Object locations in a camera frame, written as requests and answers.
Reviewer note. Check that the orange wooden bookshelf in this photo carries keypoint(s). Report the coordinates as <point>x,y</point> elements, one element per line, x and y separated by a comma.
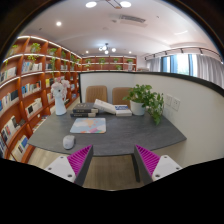
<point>31,66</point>

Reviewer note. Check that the dark book stack bottom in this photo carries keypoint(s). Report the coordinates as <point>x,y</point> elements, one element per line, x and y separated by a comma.
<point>83,115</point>

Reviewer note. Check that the right tan chair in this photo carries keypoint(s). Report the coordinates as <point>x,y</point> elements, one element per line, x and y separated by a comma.
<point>118,94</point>

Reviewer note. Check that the globe ceiling chandelier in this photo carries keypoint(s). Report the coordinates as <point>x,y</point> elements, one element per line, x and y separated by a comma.
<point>106,49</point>

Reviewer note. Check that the white vase with pink flowers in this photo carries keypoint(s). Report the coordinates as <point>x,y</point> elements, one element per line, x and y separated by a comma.
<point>59,91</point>

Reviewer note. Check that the dark book stack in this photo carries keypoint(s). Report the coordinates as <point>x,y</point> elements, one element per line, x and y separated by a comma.
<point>85,108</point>
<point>83,115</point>

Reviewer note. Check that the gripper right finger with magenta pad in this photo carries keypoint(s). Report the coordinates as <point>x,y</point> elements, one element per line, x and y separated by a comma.
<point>152,167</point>

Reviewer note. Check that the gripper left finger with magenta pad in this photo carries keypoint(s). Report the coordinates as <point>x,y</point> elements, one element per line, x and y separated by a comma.
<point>74,167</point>

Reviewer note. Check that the green potted plant white pot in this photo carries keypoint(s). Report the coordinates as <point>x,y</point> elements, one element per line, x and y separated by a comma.
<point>153,102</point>

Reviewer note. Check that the white leaning book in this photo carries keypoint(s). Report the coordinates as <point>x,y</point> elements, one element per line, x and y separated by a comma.
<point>102,105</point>

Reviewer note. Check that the grey window curtain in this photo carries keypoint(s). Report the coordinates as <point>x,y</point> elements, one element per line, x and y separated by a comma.
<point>203,67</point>

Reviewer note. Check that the dark book stack top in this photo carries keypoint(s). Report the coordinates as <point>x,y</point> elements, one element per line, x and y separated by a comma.
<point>85,108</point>

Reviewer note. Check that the tan chair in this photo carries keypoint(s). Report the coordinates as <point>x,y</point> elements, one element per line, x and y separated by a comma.
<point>96,92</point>
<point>118,94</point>

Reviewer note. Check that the left tan chair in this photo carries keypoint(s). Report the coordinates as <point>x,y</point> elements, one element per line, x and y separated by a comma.
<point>96,92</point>

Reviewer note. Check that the white blue flat book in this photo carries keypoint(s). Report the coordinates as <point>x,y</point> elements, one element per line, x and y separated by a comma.
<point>122,110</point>

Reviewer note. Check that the white wall socket panel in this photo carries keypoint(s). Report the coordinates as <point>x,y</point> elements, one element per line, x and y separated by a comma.
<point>173,102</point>

